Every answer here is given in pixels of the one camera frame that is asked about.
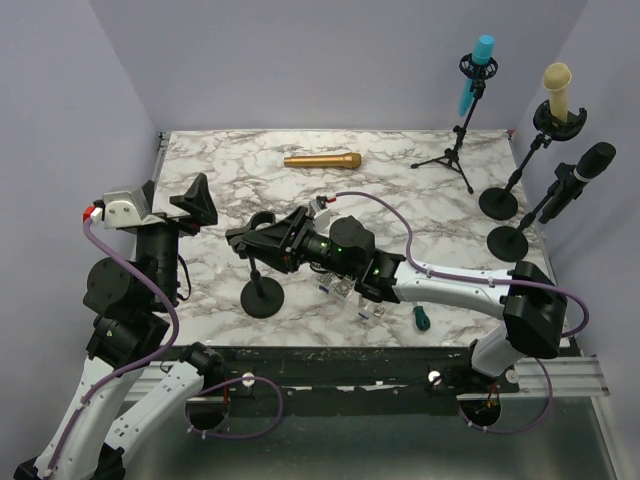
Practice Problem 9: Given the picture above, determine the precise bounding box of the black tripod microphone stand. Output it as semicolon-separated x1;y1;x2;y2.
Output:
410;53;498;194

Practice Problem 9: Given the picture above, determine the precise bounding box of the gold microphone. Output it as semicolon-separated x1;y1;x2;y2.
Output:
284;152;362;169

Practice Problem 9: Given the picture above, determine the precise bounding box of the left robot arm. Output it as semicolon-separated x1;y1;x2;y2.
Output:
13;173;222;479

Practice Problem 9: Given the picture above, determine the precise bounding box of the green handled screwdriver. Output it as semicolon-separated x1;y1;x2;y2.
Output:
412;305;431;332

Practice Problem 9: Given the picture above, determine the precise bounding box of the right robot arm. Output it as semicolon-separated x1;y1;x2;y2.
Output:
225;207;567;392

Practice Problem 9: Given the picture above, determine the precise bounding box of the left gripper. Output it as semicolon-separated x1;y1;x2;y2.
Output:
139;173;218;305

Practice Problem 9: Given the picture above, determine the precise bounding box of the black round-base clip stand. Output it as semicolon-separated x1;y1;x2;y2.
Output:
225;211;284;319

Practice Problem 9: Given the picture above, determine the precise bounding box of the blue microphone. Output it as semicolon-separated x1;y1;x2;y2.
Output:
458;35;495;117

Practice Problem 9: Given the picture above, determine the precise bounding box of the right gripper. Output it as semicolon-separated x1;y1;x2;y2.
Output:
243;207;357;280

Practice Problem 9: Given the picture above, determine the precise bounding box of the black microphone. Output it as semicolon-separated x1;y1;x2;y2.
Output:
539;142;617;224

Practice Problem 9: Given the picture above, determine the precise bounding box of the cream microphone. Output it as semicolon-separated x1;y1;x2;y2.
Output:
542;62;572;122

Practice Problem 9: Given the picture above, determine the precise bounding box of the black shock-mount round-base stand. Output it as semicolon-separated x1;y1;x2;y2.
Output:
479;100;588;221

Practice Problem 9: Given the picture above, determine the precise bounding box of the clear plastic screw box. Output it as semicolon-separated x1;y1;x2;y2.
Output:
315;272;387;320

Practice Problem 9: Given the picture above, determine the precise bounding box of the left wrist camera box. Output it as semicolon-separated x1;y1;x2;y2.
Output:
83;186;149;229

